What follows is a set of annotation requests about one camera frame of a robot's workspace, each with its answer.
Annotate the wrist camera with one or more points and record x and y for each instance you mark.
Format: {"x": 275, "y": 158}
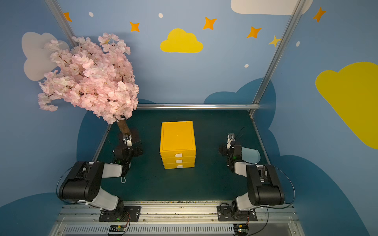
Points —
{"x": 230, "y": 138}
{"x": 127, "y": 139}

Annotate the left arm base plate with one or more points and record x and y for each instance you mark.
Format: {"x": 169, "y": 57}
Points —
{"x": 129, "y": 213}

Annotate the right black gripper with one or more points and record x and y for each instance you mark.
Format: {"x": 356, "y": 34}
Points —
{"x": 229, "y": 150}

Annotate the left aluminium frame post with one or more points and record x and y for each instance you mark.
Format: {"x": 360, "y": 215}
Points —
{"x": 57, "y": 12}

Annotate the right aluminium frame post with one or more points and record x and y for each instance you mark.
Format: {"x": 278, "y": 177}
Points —
{"x": 290, "y": 28}

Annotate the right green circuit board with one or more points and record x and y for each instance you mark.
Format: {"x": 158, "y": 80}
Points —
{"x": 240, "y": 230}

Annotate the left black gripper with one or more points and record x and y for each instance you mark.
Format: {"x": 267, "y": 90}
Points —
{"x": 130, "y": 150}

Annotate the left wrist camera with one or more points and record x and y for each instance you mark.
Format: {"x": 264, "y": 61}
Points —
{"x": 127, "y": 139}

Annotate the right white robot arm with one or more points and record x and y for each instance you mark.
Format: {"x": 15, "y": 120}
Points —
{"x": 263, "y": 184}

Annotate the yellow three-drawer cabinet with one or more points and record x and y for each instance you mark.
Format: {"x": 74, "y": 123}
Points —
{"x": 177, "y": 136}

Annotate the green circuit board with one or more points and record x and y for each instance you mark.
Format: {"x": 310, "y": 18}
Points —
{"x": 240, "y": 230}
{"x": 116, "y": 230}

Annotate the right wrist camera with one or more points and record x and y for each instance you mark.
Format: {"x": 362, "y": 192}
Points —
{"x": 230, "y": 138}

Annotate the aluminium frame post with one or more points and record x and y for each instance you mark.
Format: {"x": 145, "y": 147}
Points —
{"x": 57, "y": 12}
{"x": 290, "y": 28}

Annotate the yellow bottom drawer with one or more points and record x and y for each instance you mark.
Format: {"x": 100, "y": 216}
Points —
{"x": 179, "y": 165}

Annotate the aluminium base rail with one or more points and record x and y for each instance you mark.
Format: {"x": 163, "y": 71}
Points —
{"x": 176, "y": 218}

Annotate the yellow top drawer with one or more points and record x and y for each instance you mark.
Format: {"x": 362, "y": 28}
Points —
{"x": 177, "y": 154}

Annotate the pink cherry blossom tree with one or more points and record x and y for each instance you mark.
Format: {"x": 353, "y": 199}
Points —
{"x": 96, "y": 77}

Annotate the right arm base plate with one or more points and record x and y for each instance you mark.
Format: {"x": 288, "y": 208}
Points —
{"x": 227, "y": 213}

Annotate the dark metal tree base plate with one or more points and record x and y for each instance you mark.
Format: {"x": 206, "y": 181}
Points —
{"x": 136, "y": 143}

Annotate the left green circuit board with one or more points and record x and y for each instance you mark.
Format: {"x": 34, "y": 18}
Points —
{"x": 116, "y": 230}

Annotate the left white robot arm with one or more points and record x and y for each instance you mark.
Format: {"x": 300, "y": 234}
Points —
{"x": 82, "y": 183}

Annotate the rear horizontal aluminium bar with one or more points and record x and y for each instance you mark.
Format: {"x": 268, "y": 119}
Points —
{"x": 198, "y": 106}

